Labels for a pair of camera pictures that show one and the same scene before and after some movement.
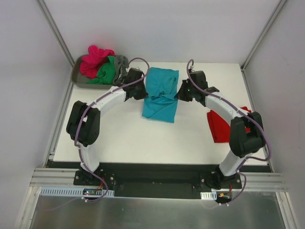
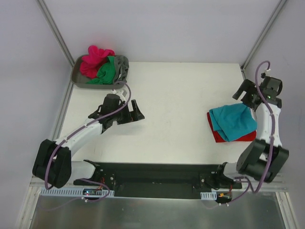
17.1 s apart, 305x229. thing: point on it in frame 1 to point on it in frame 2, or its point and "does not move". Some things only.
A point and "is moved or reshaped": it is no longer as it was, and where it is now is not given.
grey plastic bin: x=77 y=78 does not move
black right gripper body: x=181 y=91 to x=248 y=93
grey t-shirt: x=121 y=64 does not move
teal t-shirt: x=161 y=85 is moved or reshaped
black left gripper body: x=142 y=90 to x=127 y=113
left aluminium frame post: x=57 y=35 does not move
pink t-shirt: x=90 y=63 does not move
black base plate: x=157 y=178 does not move
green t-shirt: x=106 y=73 does not move
